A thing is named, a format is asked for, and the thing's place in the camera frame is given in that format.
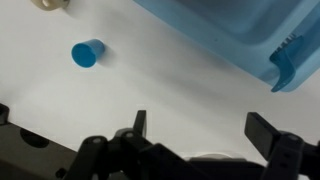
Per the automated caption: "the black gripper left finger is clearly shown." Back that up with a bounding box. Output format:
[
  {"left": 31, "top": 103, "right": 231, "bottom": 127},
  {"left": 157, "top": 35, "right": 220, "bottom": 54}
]
[{"left": 63, "top": 109, "right": 201, "bottom": 180}]

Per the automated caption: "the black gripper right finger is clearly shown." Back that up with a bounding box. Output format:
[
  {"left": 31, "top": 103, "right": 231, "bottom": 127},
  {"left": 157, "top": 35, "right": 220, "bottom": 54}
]
[{"left": 244, "top": 112, "right": 320, "bottom": 180}]

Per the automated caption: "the blue toy brush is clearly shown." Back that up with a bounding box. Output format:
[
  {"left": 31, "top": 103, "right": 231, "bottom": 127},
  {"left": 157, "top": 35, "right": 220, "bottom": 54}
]
[{"left": 269, "top": 34, "right": 305, "bottom": 93}]

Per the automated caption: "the small blue cup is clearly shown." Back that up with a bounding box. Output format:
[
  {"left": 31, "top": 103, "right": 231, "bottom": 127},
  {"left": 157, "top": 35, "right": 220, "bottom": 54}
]
[{"left": 71, "top": 38, "right": 106, "bottom": 69}]

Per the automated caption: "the light blue toy sink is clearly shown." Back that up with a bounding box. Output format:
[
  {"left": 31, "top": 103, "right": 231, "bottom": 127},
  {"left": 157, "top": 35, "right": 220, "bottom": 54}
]
[{"left": 133, "top": 0, "right": 320, "bottom": 94}]

